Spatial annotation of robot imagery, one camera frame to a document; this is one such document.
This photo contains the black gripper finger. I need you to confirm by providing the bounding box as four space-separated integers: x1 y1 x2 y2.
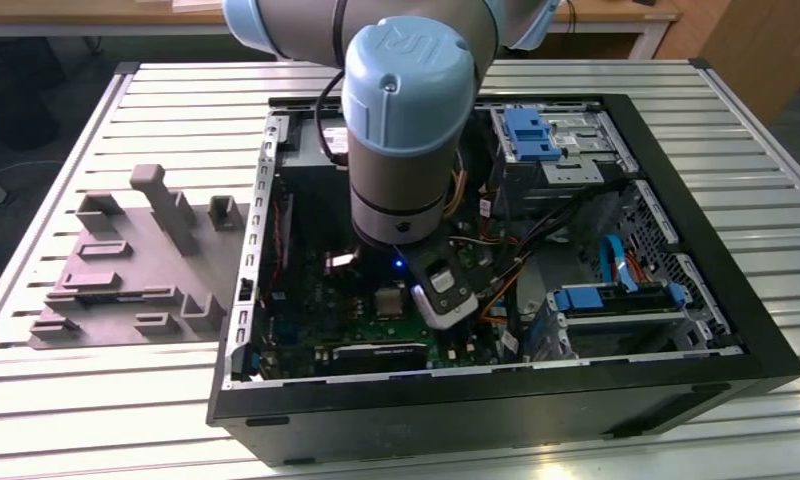
321 248 366 277

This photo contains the CPU socket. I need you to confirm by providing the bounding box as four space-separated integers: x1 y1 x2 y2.
371 284 413 325

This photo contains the green motherboard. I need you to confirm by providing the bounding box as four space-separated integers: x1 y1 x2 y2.
252 219 509 379

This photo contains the grey power supply unit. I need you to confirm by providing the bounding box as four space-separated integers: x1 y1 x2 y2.
276 117 355 241

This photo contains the black graphics card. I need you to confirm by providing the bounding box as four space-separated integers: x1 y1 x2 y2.
330 341 433 374

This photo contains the grey parts rack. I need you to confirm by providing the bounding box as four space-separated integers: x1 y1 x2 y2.
30 163 255 351

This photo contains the hard disk in blue carrier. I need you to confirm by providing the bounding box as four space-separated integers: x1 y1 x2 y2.
553 282 689 314

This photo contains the black PC case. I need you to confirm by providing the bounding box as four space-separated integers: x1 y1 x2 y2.
204 92 800 467

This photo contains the silver drive cage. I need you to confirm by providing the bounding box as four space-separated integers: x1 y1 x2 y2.
490 107 642 216

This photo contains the blue drive carrier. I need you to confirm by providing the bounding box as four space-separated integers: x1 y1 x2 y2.
505 107 562 162

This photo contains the RAM stick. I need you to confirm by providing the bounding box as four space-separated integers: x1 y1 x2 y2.
79 294 152 305

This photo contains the small white box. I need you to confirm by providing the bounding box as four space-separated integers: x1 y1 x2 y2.
171 0 227 14

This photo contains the wooden cabinet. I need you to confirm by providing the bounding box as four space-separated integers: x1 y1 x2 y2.
657 0 800 126

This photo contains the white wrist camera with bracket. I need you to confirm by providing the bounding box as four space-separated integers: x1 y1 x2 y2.
410 244 481 331

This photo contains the black cable bundle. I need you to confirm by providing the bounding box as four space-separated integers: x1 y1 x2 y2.
513 177 633 261

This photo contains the thick black camera cable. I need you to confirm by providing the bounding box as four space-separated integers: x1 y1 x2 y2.
313 69 350 166

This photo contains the blue flat data wire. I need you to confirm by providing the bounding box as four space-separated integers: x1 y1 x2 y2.
599 234 642 294

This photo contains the silver disk bay bracket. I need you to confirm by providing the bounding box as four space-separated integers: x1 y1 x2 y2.
526 299 742 361

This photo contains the wooden desk white frame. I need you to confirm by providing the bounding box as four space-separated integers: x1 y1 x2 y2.
0 0 683 62

